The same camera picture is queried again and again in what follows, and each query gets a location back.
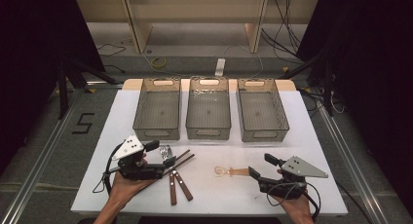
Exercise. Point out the white power strip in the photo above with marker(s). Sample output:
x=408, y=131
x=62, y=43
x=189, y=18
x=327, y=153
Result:
x=220, y=67

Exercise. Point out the person's left hand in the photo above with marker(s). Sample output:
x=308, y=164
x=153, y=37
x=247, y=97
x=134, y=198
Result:
x=125, y=190

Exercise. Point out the person's right hand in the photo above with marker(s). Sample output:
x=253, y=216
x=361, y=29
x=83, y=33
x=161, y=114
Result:
x=298, y=211

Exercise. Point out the transparent grey storage bin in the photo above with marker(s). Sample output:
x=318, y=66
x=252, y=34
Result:
x=157, y=112
x=208, y=112
x=261, y=113

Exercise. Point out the yellow tape roll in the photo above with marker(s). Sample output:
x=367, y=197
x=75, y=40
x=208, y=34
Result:
x=154, y=63

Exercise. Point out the light wooden shelf unit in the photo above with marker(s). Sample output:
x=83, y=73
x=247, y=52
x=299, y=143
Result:
x=195, y=9

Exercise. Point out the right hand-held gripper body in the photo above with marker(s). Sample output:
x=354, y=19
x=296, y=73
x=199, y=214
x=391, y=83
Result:
x=285, y=185

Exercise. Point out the metal floor rail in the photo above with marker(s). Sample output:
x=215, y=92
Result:
x=39, y=162
x=354, y=165

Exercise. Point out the black tripod stand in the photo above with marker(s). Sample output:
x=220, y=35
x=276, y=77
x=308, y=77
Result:
x=63, y=87
x=328, y=87

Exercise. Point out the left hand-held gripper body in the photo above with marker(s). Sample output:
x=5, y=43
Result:
x=139, y=170

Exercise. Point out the black curtain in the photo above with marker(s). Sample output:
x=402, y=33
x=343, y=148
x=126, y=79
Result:
x=373, y=71
x=32, y=55

